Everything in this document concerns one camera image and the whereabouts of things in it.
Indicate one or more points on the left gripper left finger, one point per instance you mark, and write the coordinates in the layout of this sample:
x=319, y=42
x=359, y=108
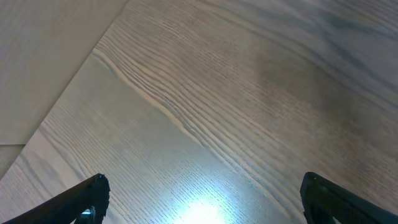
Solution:
x=87, y=202

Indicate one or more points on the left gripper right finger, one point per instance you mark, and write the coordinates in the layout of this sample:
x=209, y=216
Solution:
x=325, y=202

